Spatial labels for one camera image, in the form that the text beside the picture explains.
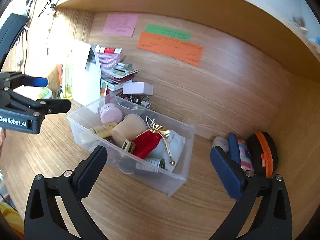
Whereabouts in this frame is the wooden desktop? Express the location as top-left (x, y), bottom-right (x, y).
top-left (0, 99), bottom-right (302, 240)

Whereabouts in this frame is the red pouch with gold ribbon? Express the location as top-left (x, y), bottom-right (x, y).
top-left (132, 124), bottom-right (176, 166)

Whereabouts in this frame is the red and white tube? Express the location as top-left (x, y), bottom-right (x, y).
top-left (96, 45), bottom-right (123, 54)

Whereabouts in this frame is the peach plastic cup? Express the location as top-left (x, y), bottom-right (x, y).
top-left (111, 114), bottom-right (148, 147)

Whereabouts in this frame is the stack of booklets and cards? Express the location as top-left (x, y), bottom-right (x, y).
top-left (101, 61), bottom-right (139, 91)

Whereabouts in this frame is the clear plastic storage bin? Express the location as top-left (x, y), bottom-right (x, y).
top-left (66, 95), bottom-right (196, 197)

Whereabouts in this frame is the white drawstring pouch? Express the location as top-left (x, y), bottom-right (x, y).
top-left (146, 116), bottom-right (187, 173)

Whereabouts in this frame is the black and orange case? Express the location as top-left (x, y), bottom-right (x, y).
top-left (247, 131), bottom-right (278, 178)

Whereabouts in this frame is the small yellow liquid bottle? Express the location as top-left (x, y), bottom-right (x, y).
top-left (62, 64), bottom-right (73, 99)

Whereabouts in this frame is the pink sticky note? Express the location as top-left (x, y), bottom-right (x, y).
top-left (102, 14), bottom-right (138, 38)

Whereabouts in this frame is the small white box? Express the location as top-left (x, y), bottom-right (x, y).
top-left (122, 82), bottom-right (153, 96)

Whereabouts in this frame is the pink round compact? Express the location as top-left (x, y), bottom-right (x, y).
top-left (100, 103), bottom-right (123, 124)

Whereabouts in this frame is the purple coiled cord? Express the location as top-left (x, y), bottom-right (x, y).
top-left (96, 52), bottom-right (125, 69)

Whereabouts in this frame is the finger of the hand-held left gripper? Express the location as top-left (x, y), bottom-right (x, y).
top-left (9, 91), bottom-right (72, 117)
top-left (0, 72), bottom-right (48, 92)

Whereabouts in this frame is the white round earbud case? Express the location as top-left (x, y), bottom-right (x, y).
top-left (212, 136), bottom-right (230, 153)

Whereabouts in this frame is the white ribbed cap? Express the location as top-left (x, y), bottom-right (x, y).
top-left (135, 163), bottom-right (159, 173)

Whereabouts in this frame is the yellow cloth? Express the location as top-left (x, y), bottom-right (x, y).
top-left (0, 202), bottom-right (25, 240)

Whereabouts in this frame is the white photo booklet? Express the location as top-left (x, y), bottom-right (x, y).
top-left (71, 40), bottom-right (102, 106)

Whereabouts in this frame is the white bowl of beads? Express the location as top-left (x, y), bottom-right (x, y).
top-left (116, 95), bottom-right (151, 111)

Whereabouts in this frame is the white tube orange green label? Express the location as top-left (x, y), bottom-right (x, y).
top-left (37, 88), bottom-right (53, 100)

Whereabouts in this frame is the green paper note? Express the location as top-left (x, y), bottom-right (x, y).
top-left (145, 25), bottom-right (192, 42)

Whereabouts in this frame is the green pump bottle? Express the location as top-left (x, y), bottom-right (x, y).
top-left (144, 156), bottom-right (167, 170)

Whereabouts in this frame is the beige labelled tube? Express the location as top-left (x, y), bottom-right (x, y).
top-left (88, 122), bottom-right (118, 138)

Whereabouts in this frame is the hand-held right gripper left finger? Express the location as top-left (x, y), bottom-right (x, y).
top-left (24, 145), bottom-right (108, 240)

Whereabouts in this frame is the blue patchwork pencil case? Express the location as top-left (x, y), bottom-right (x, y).
top-left (227, 133), bottom-right (255, 175)

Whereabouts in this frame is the wooden shelf board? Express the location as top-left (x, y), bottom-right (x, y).
top-left (55, 0), bottom-right (320, 83)

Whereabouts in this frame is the fruit print card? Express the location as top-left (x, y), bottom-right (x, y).
top-left (100, 79), bottom-right (109, 97)

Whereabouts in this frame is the mahjong tile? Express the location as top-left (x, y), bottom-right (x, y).
top-left (121, 139), bottom-right (136, 153)

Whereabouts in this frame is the orange paper note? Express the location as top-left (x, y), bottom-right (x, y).
top-left (137, 32), bottom-right (204, 68)

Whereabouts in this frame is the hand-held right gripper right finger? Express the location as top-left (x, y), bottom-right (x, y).
top-left (210, 146), bottom-right (293, 240)

